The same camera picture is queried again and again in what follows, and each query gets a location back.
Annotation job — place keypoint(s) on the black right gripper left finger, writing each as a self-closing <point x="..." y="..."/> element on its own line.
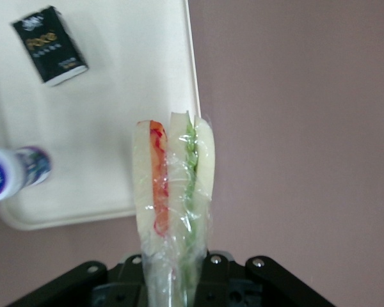
<point x="83" y="288"/>

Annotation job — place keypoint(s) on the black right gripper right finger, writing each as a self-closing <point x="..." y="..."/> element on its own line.
<point x="275" y="288"/>

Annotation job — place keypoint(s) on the sandwich with red filling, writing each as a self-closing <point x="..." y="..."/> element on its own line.
<point x="147" y="176"/>

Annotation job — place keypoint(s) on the cream plastic tray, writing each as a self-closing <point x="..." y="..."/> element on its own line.
<point x="115" y="80"/>

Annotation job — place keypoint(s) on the blue lid gum bottle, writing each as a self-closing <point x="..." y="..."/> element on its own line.
<point x="16" y="169"/>

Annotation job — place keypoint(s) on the black tissue pack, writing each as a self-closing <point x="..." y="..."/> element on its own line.
<point x="51" y="48"/>

